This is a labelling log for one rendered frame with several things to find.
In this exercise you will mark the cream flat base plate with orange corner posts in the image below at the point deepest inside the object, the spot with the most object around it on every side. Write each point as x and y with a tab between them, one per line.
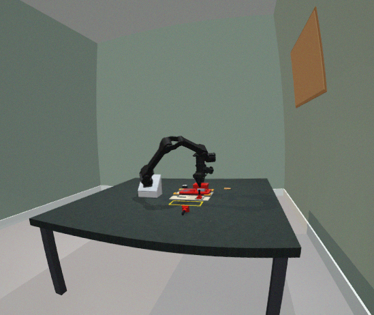
176	196

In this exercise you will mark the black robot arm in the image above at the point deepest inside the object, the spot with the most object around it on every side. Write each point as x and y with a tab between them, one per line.
166	146

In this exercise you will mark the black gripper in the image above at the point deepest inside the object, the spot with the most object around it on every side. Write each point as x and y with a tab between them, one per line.
199	176

